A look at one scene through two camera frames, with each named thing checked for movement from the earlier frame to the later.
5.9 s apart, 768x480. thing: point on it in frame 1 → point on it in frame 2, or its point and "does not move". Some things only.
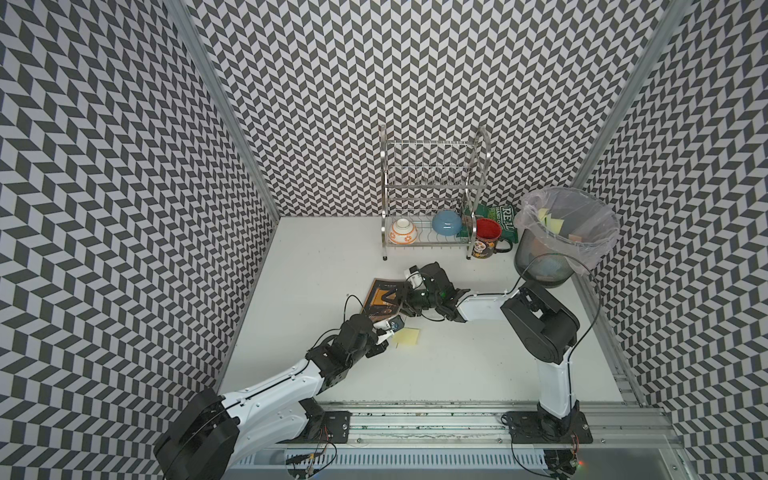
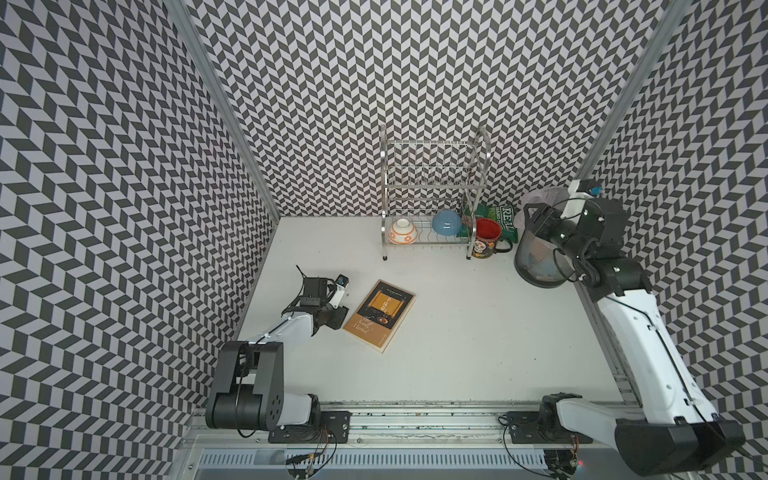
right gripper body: [414, 299] → [569, 240]
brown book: [384, 299] does not move
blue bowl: [447, 223] does not move
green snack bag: [504, 214] does not move
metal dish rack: [429, 191] does not move
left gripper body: [370, 349] → [333, 317]
